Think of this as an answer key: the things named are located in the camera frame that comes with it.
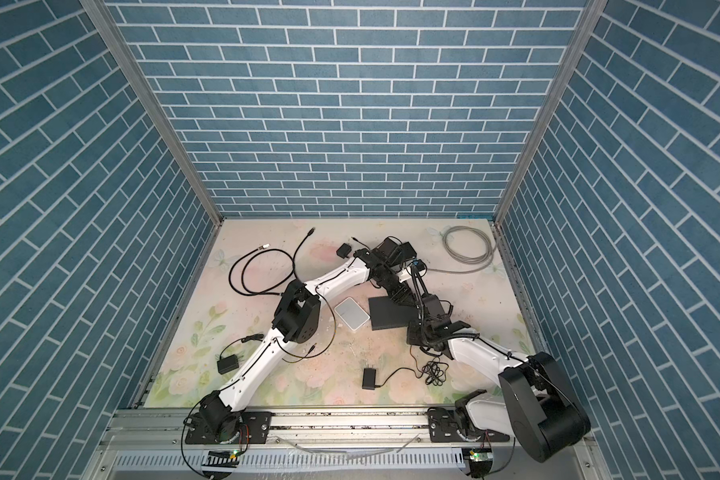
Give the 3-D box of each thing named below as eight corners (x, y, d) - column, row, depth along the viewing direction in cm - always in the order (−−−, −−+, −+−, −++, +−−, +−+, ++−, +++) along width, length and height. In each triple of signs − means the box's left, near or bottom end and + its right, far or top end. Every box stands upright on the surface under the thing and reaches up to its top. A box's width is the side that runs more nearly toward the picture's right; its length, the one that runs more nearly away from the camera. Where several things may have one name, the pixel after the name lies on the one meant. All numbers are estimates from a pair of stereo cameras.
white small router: (334, 311, 96) (333, 307, 94) (349, 299, 99) (348, 295, 97) (354, 331, 92) (354, 328, 90) (369, 318, 95) (369, 314, 93)
